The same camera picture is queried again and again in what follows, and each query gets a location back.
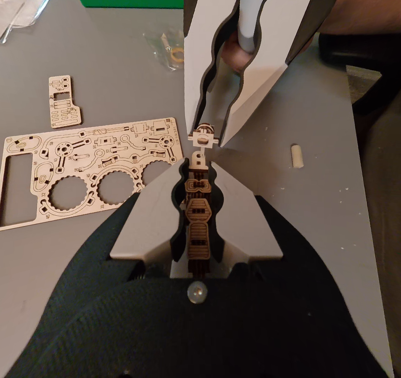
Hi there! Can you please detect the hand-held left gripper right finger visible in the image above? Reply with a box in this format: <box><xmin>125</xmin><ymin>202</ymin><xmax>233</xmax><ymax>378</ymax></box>
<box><xmin>207</xmin><ymin>161</ymin><xmax>284</xmax><ymax>279</ymax></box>

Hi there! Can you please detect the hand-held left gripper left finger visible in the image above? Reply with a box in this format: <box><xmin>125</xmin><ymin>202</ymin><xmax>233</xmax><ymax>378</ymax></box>
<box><xmin>110</xmin><ymin>157</ymin><xmax>192</xmax><ymax>279</ymax></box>

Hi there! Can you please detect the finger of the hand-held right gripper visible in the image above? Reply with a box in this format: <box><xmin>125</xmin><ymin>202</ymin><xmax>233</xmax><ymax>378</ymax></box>
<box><xmin>183</xmin><ymin>0</ymin><xmax>242</xmax><ymax>137</ymax></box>
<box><xmin>219</xmin><ymin>0</ymin><xmax>314</xmax><ymax>148</ymax></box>

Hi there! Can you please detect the wooden motorcycle model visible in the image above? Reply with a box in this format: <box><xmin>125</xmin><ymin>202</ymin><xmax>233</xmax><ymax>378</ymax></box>
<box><xmin>183</xmin><ymin>151</ymin><xmax>214</xmax><ymax>280</ymax></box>

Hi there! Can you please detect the small wooden cross piece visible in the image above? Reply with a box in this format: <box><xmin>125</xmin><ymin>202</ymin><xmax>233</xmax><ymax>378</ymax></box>
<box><xmin>187</xmin><ymin>123</ymin><xmax>220</xmax><ymax>156</ymax></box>

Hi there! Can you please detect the person's right forearm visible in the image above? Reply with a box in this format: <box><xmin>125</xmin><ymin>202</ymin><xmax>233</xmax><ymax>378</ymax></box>
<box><xmin>320</xmin><ymin>0</ymin><xmax>401</xmax><ymax>36</ymax></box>

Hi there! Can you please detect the person's right hand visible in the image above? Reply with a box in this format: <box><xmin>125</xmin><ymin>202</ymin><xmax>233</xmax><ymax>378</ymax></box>
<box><xmin>220</xmin><ymin>30</ymin><xmax>252</xmax><ymax>75</ymax></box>

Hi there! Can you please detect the small clear plastic bag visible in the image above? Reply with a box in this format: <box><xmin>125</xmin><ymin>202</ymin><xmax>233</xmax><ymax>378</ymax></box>
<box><xmin>142</xmin><ymin>30</ymin><xmax>185</xmax><ymax>71</ymax></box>

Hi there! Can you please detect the large wooden puzzle sheet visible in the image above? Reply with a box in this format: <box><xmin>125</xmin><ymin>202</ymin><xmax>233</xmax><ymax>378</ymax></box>
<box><xmin>0</xmin><ymin>117</ymin><xmax>184</xmax><ymax>231</ymax></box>

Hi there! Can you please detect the small white cylinder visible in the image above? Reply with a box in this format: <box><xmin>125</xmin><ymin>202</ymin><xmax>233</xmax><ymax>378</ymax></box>
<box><xmin>291</xmin><ymin>145</ymin><xmax>305</xmax><ymax>168</ymax></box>

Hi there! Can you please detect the small wooden puzzle sheet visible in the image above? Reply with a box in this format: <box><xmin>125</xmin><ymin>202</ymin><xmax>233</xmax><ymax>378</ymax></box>
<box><xmin>48</xmin><ymin>75</ymin><xmax>83</xmax><ymax>129</ymax></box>

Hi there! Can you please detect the clear plastic sleeve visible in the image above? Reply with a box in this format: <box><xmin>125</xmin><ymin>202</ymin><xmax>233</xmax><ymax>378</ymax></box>
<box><xmin>0</xmin><ymin>0</ymin><xmax>55</xmax><ymax>43</ymax></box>

